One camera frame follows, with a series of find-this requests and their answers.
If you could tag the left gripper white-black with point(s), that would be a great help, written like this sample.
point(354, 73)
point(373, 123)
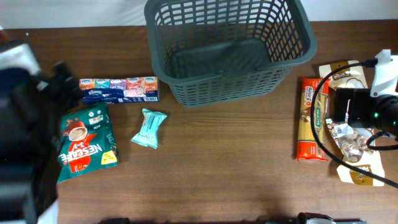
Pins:
point(58, 86)

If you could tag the right gripper black-white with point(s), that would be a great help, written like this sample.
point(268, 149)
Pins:
point(342, 106)

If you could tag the green Nescafe coffee bag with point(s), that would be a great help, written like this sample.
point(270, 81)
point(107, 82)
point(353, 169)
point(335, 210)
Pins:
point(88, 142)

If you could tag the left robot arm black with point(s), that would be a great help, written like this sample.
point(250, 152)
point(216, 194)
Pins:
point(31, 109)

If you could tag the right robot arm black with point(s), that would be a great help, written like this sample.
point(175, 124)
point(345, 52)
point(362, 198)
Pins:
point(374, 107)

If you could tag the mint toilet wipes pack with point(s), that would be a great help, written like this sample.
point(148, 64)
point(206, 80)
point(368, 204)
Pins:
point(147, 136)

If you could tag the beige snack pouch upper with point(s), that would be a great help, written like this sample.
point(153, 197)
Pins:
point(352, 77)

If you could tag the beige snack pouch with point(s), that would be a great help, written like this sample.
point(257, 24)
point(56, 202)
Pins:
point(352, 144)
point(352, 77)

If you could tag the beige snack pouch lower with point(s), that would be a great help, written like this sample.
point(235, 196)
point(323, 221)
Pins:
point(352, 144)

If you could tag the blue Kleenex tissue multipack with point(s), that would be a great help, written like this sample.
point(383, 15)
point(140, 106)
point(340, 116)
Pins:
point(114, 91)

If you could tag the dark device bottom edge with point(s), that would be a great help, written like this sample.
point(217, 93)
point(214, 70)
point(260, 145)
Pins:
point(315, 218)

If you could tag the grey plastic lattice basket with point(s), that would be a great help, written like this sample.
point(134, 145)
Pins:
point(211, 51)

